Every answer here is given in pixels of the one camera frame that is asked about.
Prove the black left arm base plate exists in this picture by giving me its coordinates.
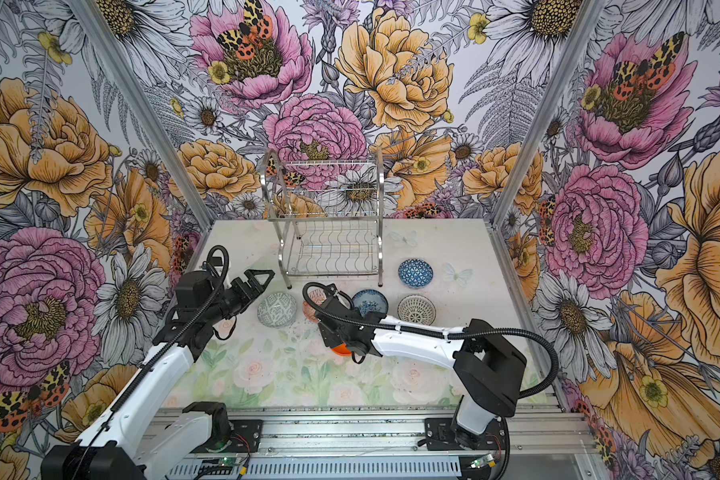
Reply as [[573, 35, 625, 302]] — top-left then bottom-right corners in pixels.
[[193, 419, 263, 454]]

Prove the orange patterned bowl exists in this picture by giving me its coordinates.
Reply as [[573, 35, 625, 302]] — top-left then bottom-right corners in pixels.
[[303, 288, 326, 323]]

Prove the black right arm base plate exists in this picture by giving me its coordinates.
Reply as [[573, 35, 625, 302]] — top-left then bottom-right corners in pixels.
[[424, 417, 507, 452]]

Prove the white perforated vent strip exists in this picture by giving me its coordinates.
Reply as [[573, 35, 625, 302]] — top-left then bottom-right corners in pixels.
[[166, 456, 462, 479]]

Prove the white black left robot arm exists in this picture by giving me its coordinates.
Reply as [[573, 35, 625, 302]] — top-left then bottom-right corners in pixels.
[[41, 269, 275, 479]]

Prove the right aluminium frame post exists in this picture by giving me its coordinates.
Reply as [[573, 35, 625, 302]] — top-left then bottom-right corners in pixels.
[[491, 0, 607, 230]]

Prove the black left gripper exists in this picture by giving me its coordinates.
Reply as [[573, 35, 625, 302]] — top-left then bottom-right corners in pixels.
[[204, 269, 275, 323]]

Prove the dark blue dotted bowl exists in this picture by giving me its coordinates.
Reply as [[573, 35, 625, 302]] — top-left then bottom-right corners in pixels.
[[398, 258, 434, 289]]

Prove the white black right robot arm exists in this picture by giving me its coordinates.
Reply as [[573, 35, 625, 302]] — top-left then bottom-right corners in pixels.
[[302, 282, 527, 449]]

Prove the plain orange bowl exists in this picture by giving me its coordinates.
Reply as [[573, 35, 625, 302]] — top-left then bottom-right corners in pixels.
[[331, 344, 352, 356]]

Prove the green circuit board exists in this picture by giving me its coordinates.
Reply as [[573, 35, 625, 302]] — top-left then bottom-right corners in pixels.
[[194, 458, 250, 480]]

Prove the black corrugated cable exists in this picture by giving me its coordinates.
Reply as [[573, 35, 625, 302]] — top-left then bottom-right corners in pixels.
[[74, 244, 231, 457], [301, 281, 560, 400]]

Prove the steel two-tier dish rack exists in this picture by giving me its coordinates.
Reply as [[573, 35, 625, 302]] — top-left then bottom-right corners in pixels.
[[260, 150, 385, 289]]

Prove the aluminium mounting rail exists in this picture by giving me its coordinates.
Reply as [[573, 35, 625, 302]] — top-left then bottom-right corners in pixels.
[[83, 407, 601, 460]]

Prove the blue floral bowl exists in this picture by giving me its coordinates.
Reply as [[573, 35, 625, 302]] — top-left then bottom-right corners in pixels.
[[352, 289, 389, 317]]

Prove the left black corrugated cable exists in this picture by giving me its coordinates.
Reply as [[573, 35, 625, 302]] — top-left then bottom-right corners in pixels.
[[74, 244, 231, 457]]

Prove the left aluminium frame post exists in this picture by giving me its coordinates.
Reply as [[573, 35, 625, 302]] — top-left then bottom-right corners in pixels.
[[70, 1, 214, 233]]

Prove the right black corrugated cable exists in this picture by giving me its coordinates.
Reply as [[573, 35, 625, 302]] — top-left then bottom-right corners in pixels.
[[301, 281, 560, 400]]

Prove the aluminium frame post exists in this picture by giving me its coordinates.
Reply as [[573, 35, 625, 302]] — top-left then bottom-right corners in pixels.
[[70, 1, 214, 233], [491, 0, 607, 230]]

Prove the white brown lattice bowl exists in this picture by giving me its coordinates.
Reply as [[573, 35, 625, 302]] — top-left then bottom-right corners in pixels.
[[397, 294, 437, 326]]

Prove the green patterned bowl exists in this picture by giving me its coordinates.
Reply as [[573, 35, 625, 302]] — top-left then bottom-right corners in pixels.
[[257, 292, 297, 328]]

